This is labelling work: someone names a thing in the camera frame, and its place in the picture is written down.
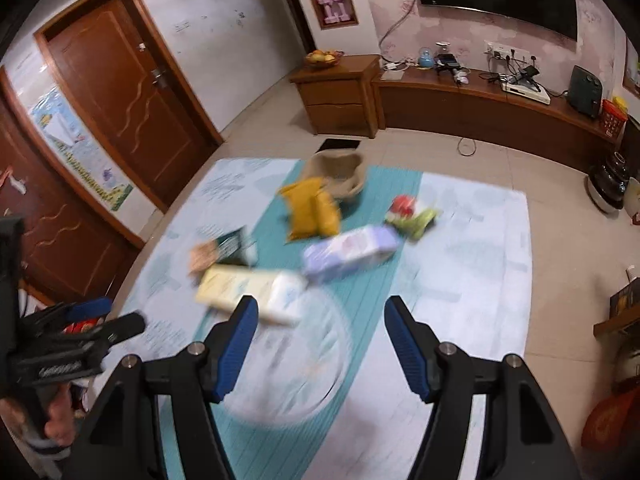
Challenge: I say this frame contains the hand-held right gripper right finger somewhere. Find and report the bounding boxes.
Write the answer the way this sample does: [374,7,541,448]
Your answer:
[384,295,581,480]

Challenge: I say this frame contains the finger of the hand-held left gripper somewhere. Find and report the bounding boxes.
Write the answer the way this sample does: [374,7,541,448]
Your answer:
[22,296,113,333]
[30,312,147,361]

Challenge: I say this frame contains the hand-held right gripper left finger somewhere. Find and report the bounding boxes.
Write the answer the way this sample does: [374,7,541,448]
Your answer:
[62,295,261,480]

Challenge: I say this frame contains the yellow carton with grey end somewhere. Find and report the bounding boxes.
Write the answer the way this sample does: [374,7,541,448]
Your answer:
[194,265,308,326]

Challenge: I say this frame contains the tan and teal carton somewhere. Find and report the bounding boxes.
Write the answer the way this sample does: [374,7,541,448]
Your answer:
[187,226,258,276]

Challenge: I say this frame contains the white lavender carton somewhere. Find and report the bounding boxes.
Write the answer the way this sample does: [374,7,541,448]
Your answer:
[301,224,401,285]

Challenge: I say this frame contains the red and green packet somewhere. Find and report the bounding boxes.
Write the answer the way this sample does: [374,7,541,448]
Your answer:
[384,194,443,241]

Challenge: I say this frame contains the yellow stand-up pouch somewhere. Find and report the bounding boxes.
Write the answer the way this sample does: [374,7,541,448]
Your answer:
[277,176,343,243]

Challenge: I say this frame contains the brown paper bag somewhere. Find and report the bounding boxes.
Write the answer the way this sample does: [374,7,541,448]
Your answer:
[299,151,368,205]

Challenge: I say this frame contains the person's left hand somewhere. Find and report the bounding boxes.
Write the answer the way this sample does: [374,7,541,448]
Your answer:
[42,392,76,447]

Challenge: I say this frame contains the brown wooden door with waves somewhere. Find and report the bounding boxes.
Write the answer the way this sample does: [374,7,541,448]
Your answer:
[0,67,143,311]

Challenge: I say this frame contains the table with white-teal cloth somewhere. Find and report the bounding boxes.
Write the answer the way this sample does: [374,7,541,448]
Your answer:
[107,157,532,480]

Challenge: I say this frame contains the black floor mat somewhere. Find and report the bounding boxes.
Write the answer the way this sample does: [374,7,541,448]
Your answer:
[316,139,360,153]

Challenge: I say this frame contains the orange plastic bucket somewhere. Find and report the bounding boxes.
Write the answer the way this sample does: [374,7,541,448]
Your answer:
[581,385,640,467]

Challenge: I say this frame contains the long wooden television cabinet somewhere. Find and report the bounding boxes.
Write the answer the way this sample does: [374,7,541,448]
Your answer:
[372,66,623,173]

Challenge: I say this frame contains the small wooden side cabinet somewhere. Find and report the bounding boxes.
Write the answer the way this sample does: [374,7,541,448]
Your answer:
[289,54,383,139]

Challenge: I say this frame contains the black pot on white base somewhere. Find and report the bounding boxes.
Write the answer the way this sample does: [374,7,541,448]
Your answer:
[587,151,632,214]

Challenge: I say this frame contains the white plastic bucket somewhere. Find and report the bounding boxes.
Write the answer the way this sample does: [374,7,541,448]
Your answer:
[622,177,640,221]

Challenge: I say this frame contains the white set-top device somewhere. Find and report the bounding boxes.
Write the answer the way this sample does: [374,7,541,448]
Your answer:
[501,77,552,106]

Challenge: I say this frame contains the fruit basket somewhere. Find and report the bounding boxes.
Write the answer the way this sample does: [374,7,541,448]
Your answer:
[304,49,346,68]

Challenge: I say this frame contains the dark green heater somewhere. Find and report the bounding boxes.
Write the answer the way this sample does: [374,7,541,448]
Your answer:
[570,66,603,120]

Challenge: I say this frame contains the dark doorway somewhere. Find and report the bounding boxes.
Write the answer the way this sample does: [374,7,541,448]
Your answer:
[270,0,316,53]

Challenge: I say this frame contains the colourful wall poster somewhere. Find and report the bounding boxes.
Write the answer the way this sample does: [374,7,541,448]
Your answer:
[27,87,134,212]

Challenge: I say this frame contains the brown wooden door with handle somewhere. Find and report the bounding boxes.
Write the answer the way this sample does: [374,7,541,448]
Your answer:
[34,0,223,213]

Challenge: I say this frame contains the wall niche with pink items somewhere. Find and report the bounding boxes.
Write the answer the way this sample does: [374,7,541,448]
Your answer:
[305,0,360,30]

